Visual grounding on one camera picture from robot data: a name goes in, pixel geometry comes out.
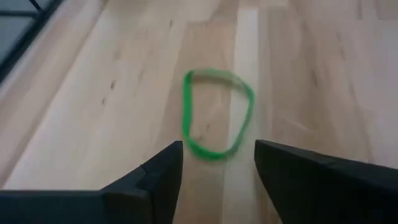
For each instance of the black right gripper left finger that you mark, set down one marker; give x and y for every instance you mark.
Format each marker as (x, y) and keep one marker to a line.
(93, 208)

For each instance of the green rubber band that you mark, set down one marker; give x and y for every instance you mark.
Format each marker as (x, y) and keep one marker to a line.
(186, 109)

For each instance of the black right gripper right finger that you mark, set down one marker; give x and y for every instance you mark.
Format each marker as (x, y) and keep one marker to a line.
(326, 196)

